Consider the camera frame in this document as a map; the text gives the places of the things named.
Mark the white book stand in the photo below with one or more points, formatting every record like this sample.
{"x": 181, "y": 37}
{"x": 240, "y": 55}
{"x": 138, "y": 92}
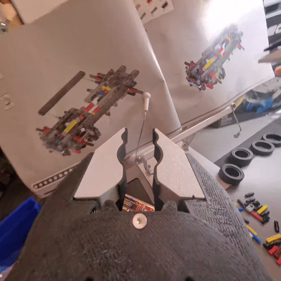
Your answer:
{"x": 197, "y": 129}

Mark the black lego tyre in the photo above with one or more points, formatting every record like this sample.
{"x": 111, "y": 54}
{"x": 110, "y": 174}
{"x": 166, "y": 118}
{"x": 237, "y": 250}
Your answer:
{"x": 277, "y": 141}
{"x": 271, "y": 148}
{"x": 239, "y": 175}
{"x": 248, "y": 157}

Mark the lego sticker sheet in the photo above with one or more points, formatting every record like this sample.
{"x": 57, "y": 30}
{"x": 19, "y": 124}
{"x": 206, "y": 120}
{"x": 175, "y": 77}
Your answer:
{"x": 136, "y": 205}

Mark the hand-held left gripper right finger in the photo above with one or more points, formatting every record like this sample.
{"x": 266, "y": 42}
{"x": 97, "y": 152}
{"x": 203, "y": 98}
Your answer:
{"x": 177, "y": 173}

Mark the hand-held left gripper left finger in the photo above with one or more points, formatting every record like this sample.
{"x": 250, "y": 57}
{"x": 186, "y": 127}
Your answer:
{"x": 101, "y": 173}

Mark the pile of small lego pins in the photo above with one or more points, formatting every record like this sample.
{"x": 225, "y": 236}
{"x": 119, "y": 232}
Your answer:
{"x": 262, "y": 209}

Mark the race car lego box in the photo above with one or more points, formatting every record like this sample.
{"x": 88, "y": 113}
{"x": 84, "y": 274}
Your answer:
{"x": 259, "y": 103}

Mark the black rubber strip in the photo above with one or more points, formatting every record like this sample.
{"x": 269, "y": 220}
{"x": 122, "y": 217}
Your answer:
{"x": 221, "y": 161}

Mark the blue storage bin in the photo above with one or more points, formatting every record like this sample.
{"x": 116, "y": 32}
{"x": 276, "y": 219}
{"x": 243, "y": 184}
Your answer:
{"x": 15, "y": 230}

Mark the lego instruction booklet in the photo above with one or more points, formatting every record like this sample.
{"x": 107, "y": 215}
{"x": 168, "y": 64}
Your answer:
{"x": 65, "y": 54}

